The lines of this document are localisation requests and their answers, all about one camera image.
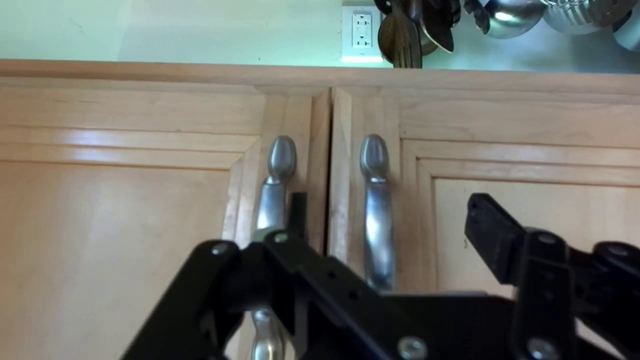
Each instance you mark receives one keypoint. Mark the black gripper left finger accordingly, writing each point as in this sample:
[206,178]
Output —
[200,300]

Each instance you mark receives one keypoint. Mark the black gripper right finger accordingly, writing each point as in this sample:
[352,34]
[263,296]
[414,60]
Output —
[546,292]

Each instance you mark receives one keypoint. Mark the white wall outlet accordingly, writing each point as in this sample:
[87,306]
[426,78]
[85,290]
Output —
[362,32]

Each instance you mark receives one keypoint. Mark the black cooking spoon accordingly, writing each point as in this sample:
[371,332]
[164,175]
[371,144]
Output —
[441,26]

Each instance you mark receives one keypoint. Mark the wooden cabinet door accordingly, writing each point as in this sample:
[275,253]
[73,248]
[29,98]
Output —
[100,232]
[532,133]

